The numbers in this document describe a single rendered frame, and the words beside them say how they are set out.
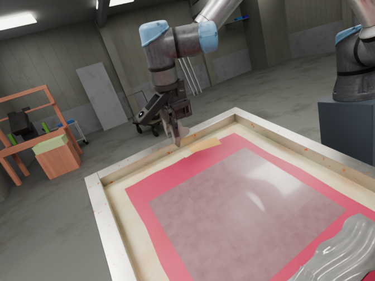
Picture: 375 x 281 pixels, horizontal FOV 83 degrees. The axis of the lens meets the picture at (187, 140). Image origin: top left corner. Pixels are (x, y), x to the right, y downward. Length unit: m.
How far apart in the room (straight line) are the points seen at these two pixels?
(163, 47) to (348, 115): 0.66
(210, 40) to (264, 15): 10.69
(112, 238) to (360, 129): 0.82
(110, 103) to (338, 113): 8.18
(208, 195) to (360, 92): 0.62
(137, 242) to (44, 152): 5.04
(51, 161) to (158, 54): 5.08
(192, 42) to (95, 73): 8.42
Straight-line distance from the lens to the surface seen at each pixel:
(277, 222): 0.52
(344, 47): 0.90
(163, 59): 0.58
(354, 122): 0.92
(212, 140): 0.73
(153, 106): 0.61
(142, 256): 0.51
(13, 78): 9.48
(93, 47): 9.32
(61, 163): 5.51
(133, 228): 0.55
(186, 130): 0.68
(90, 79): 8.89
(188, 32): 0.58
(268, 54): 11.21
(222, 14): 0.73
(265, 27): 11.23
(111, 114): 8.63
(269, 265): 0.47
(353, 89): 0.91
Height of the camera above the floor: 1.49
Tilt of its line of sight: 20 degrees down
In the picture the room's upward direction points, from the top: 18 degrees counter-clockwise
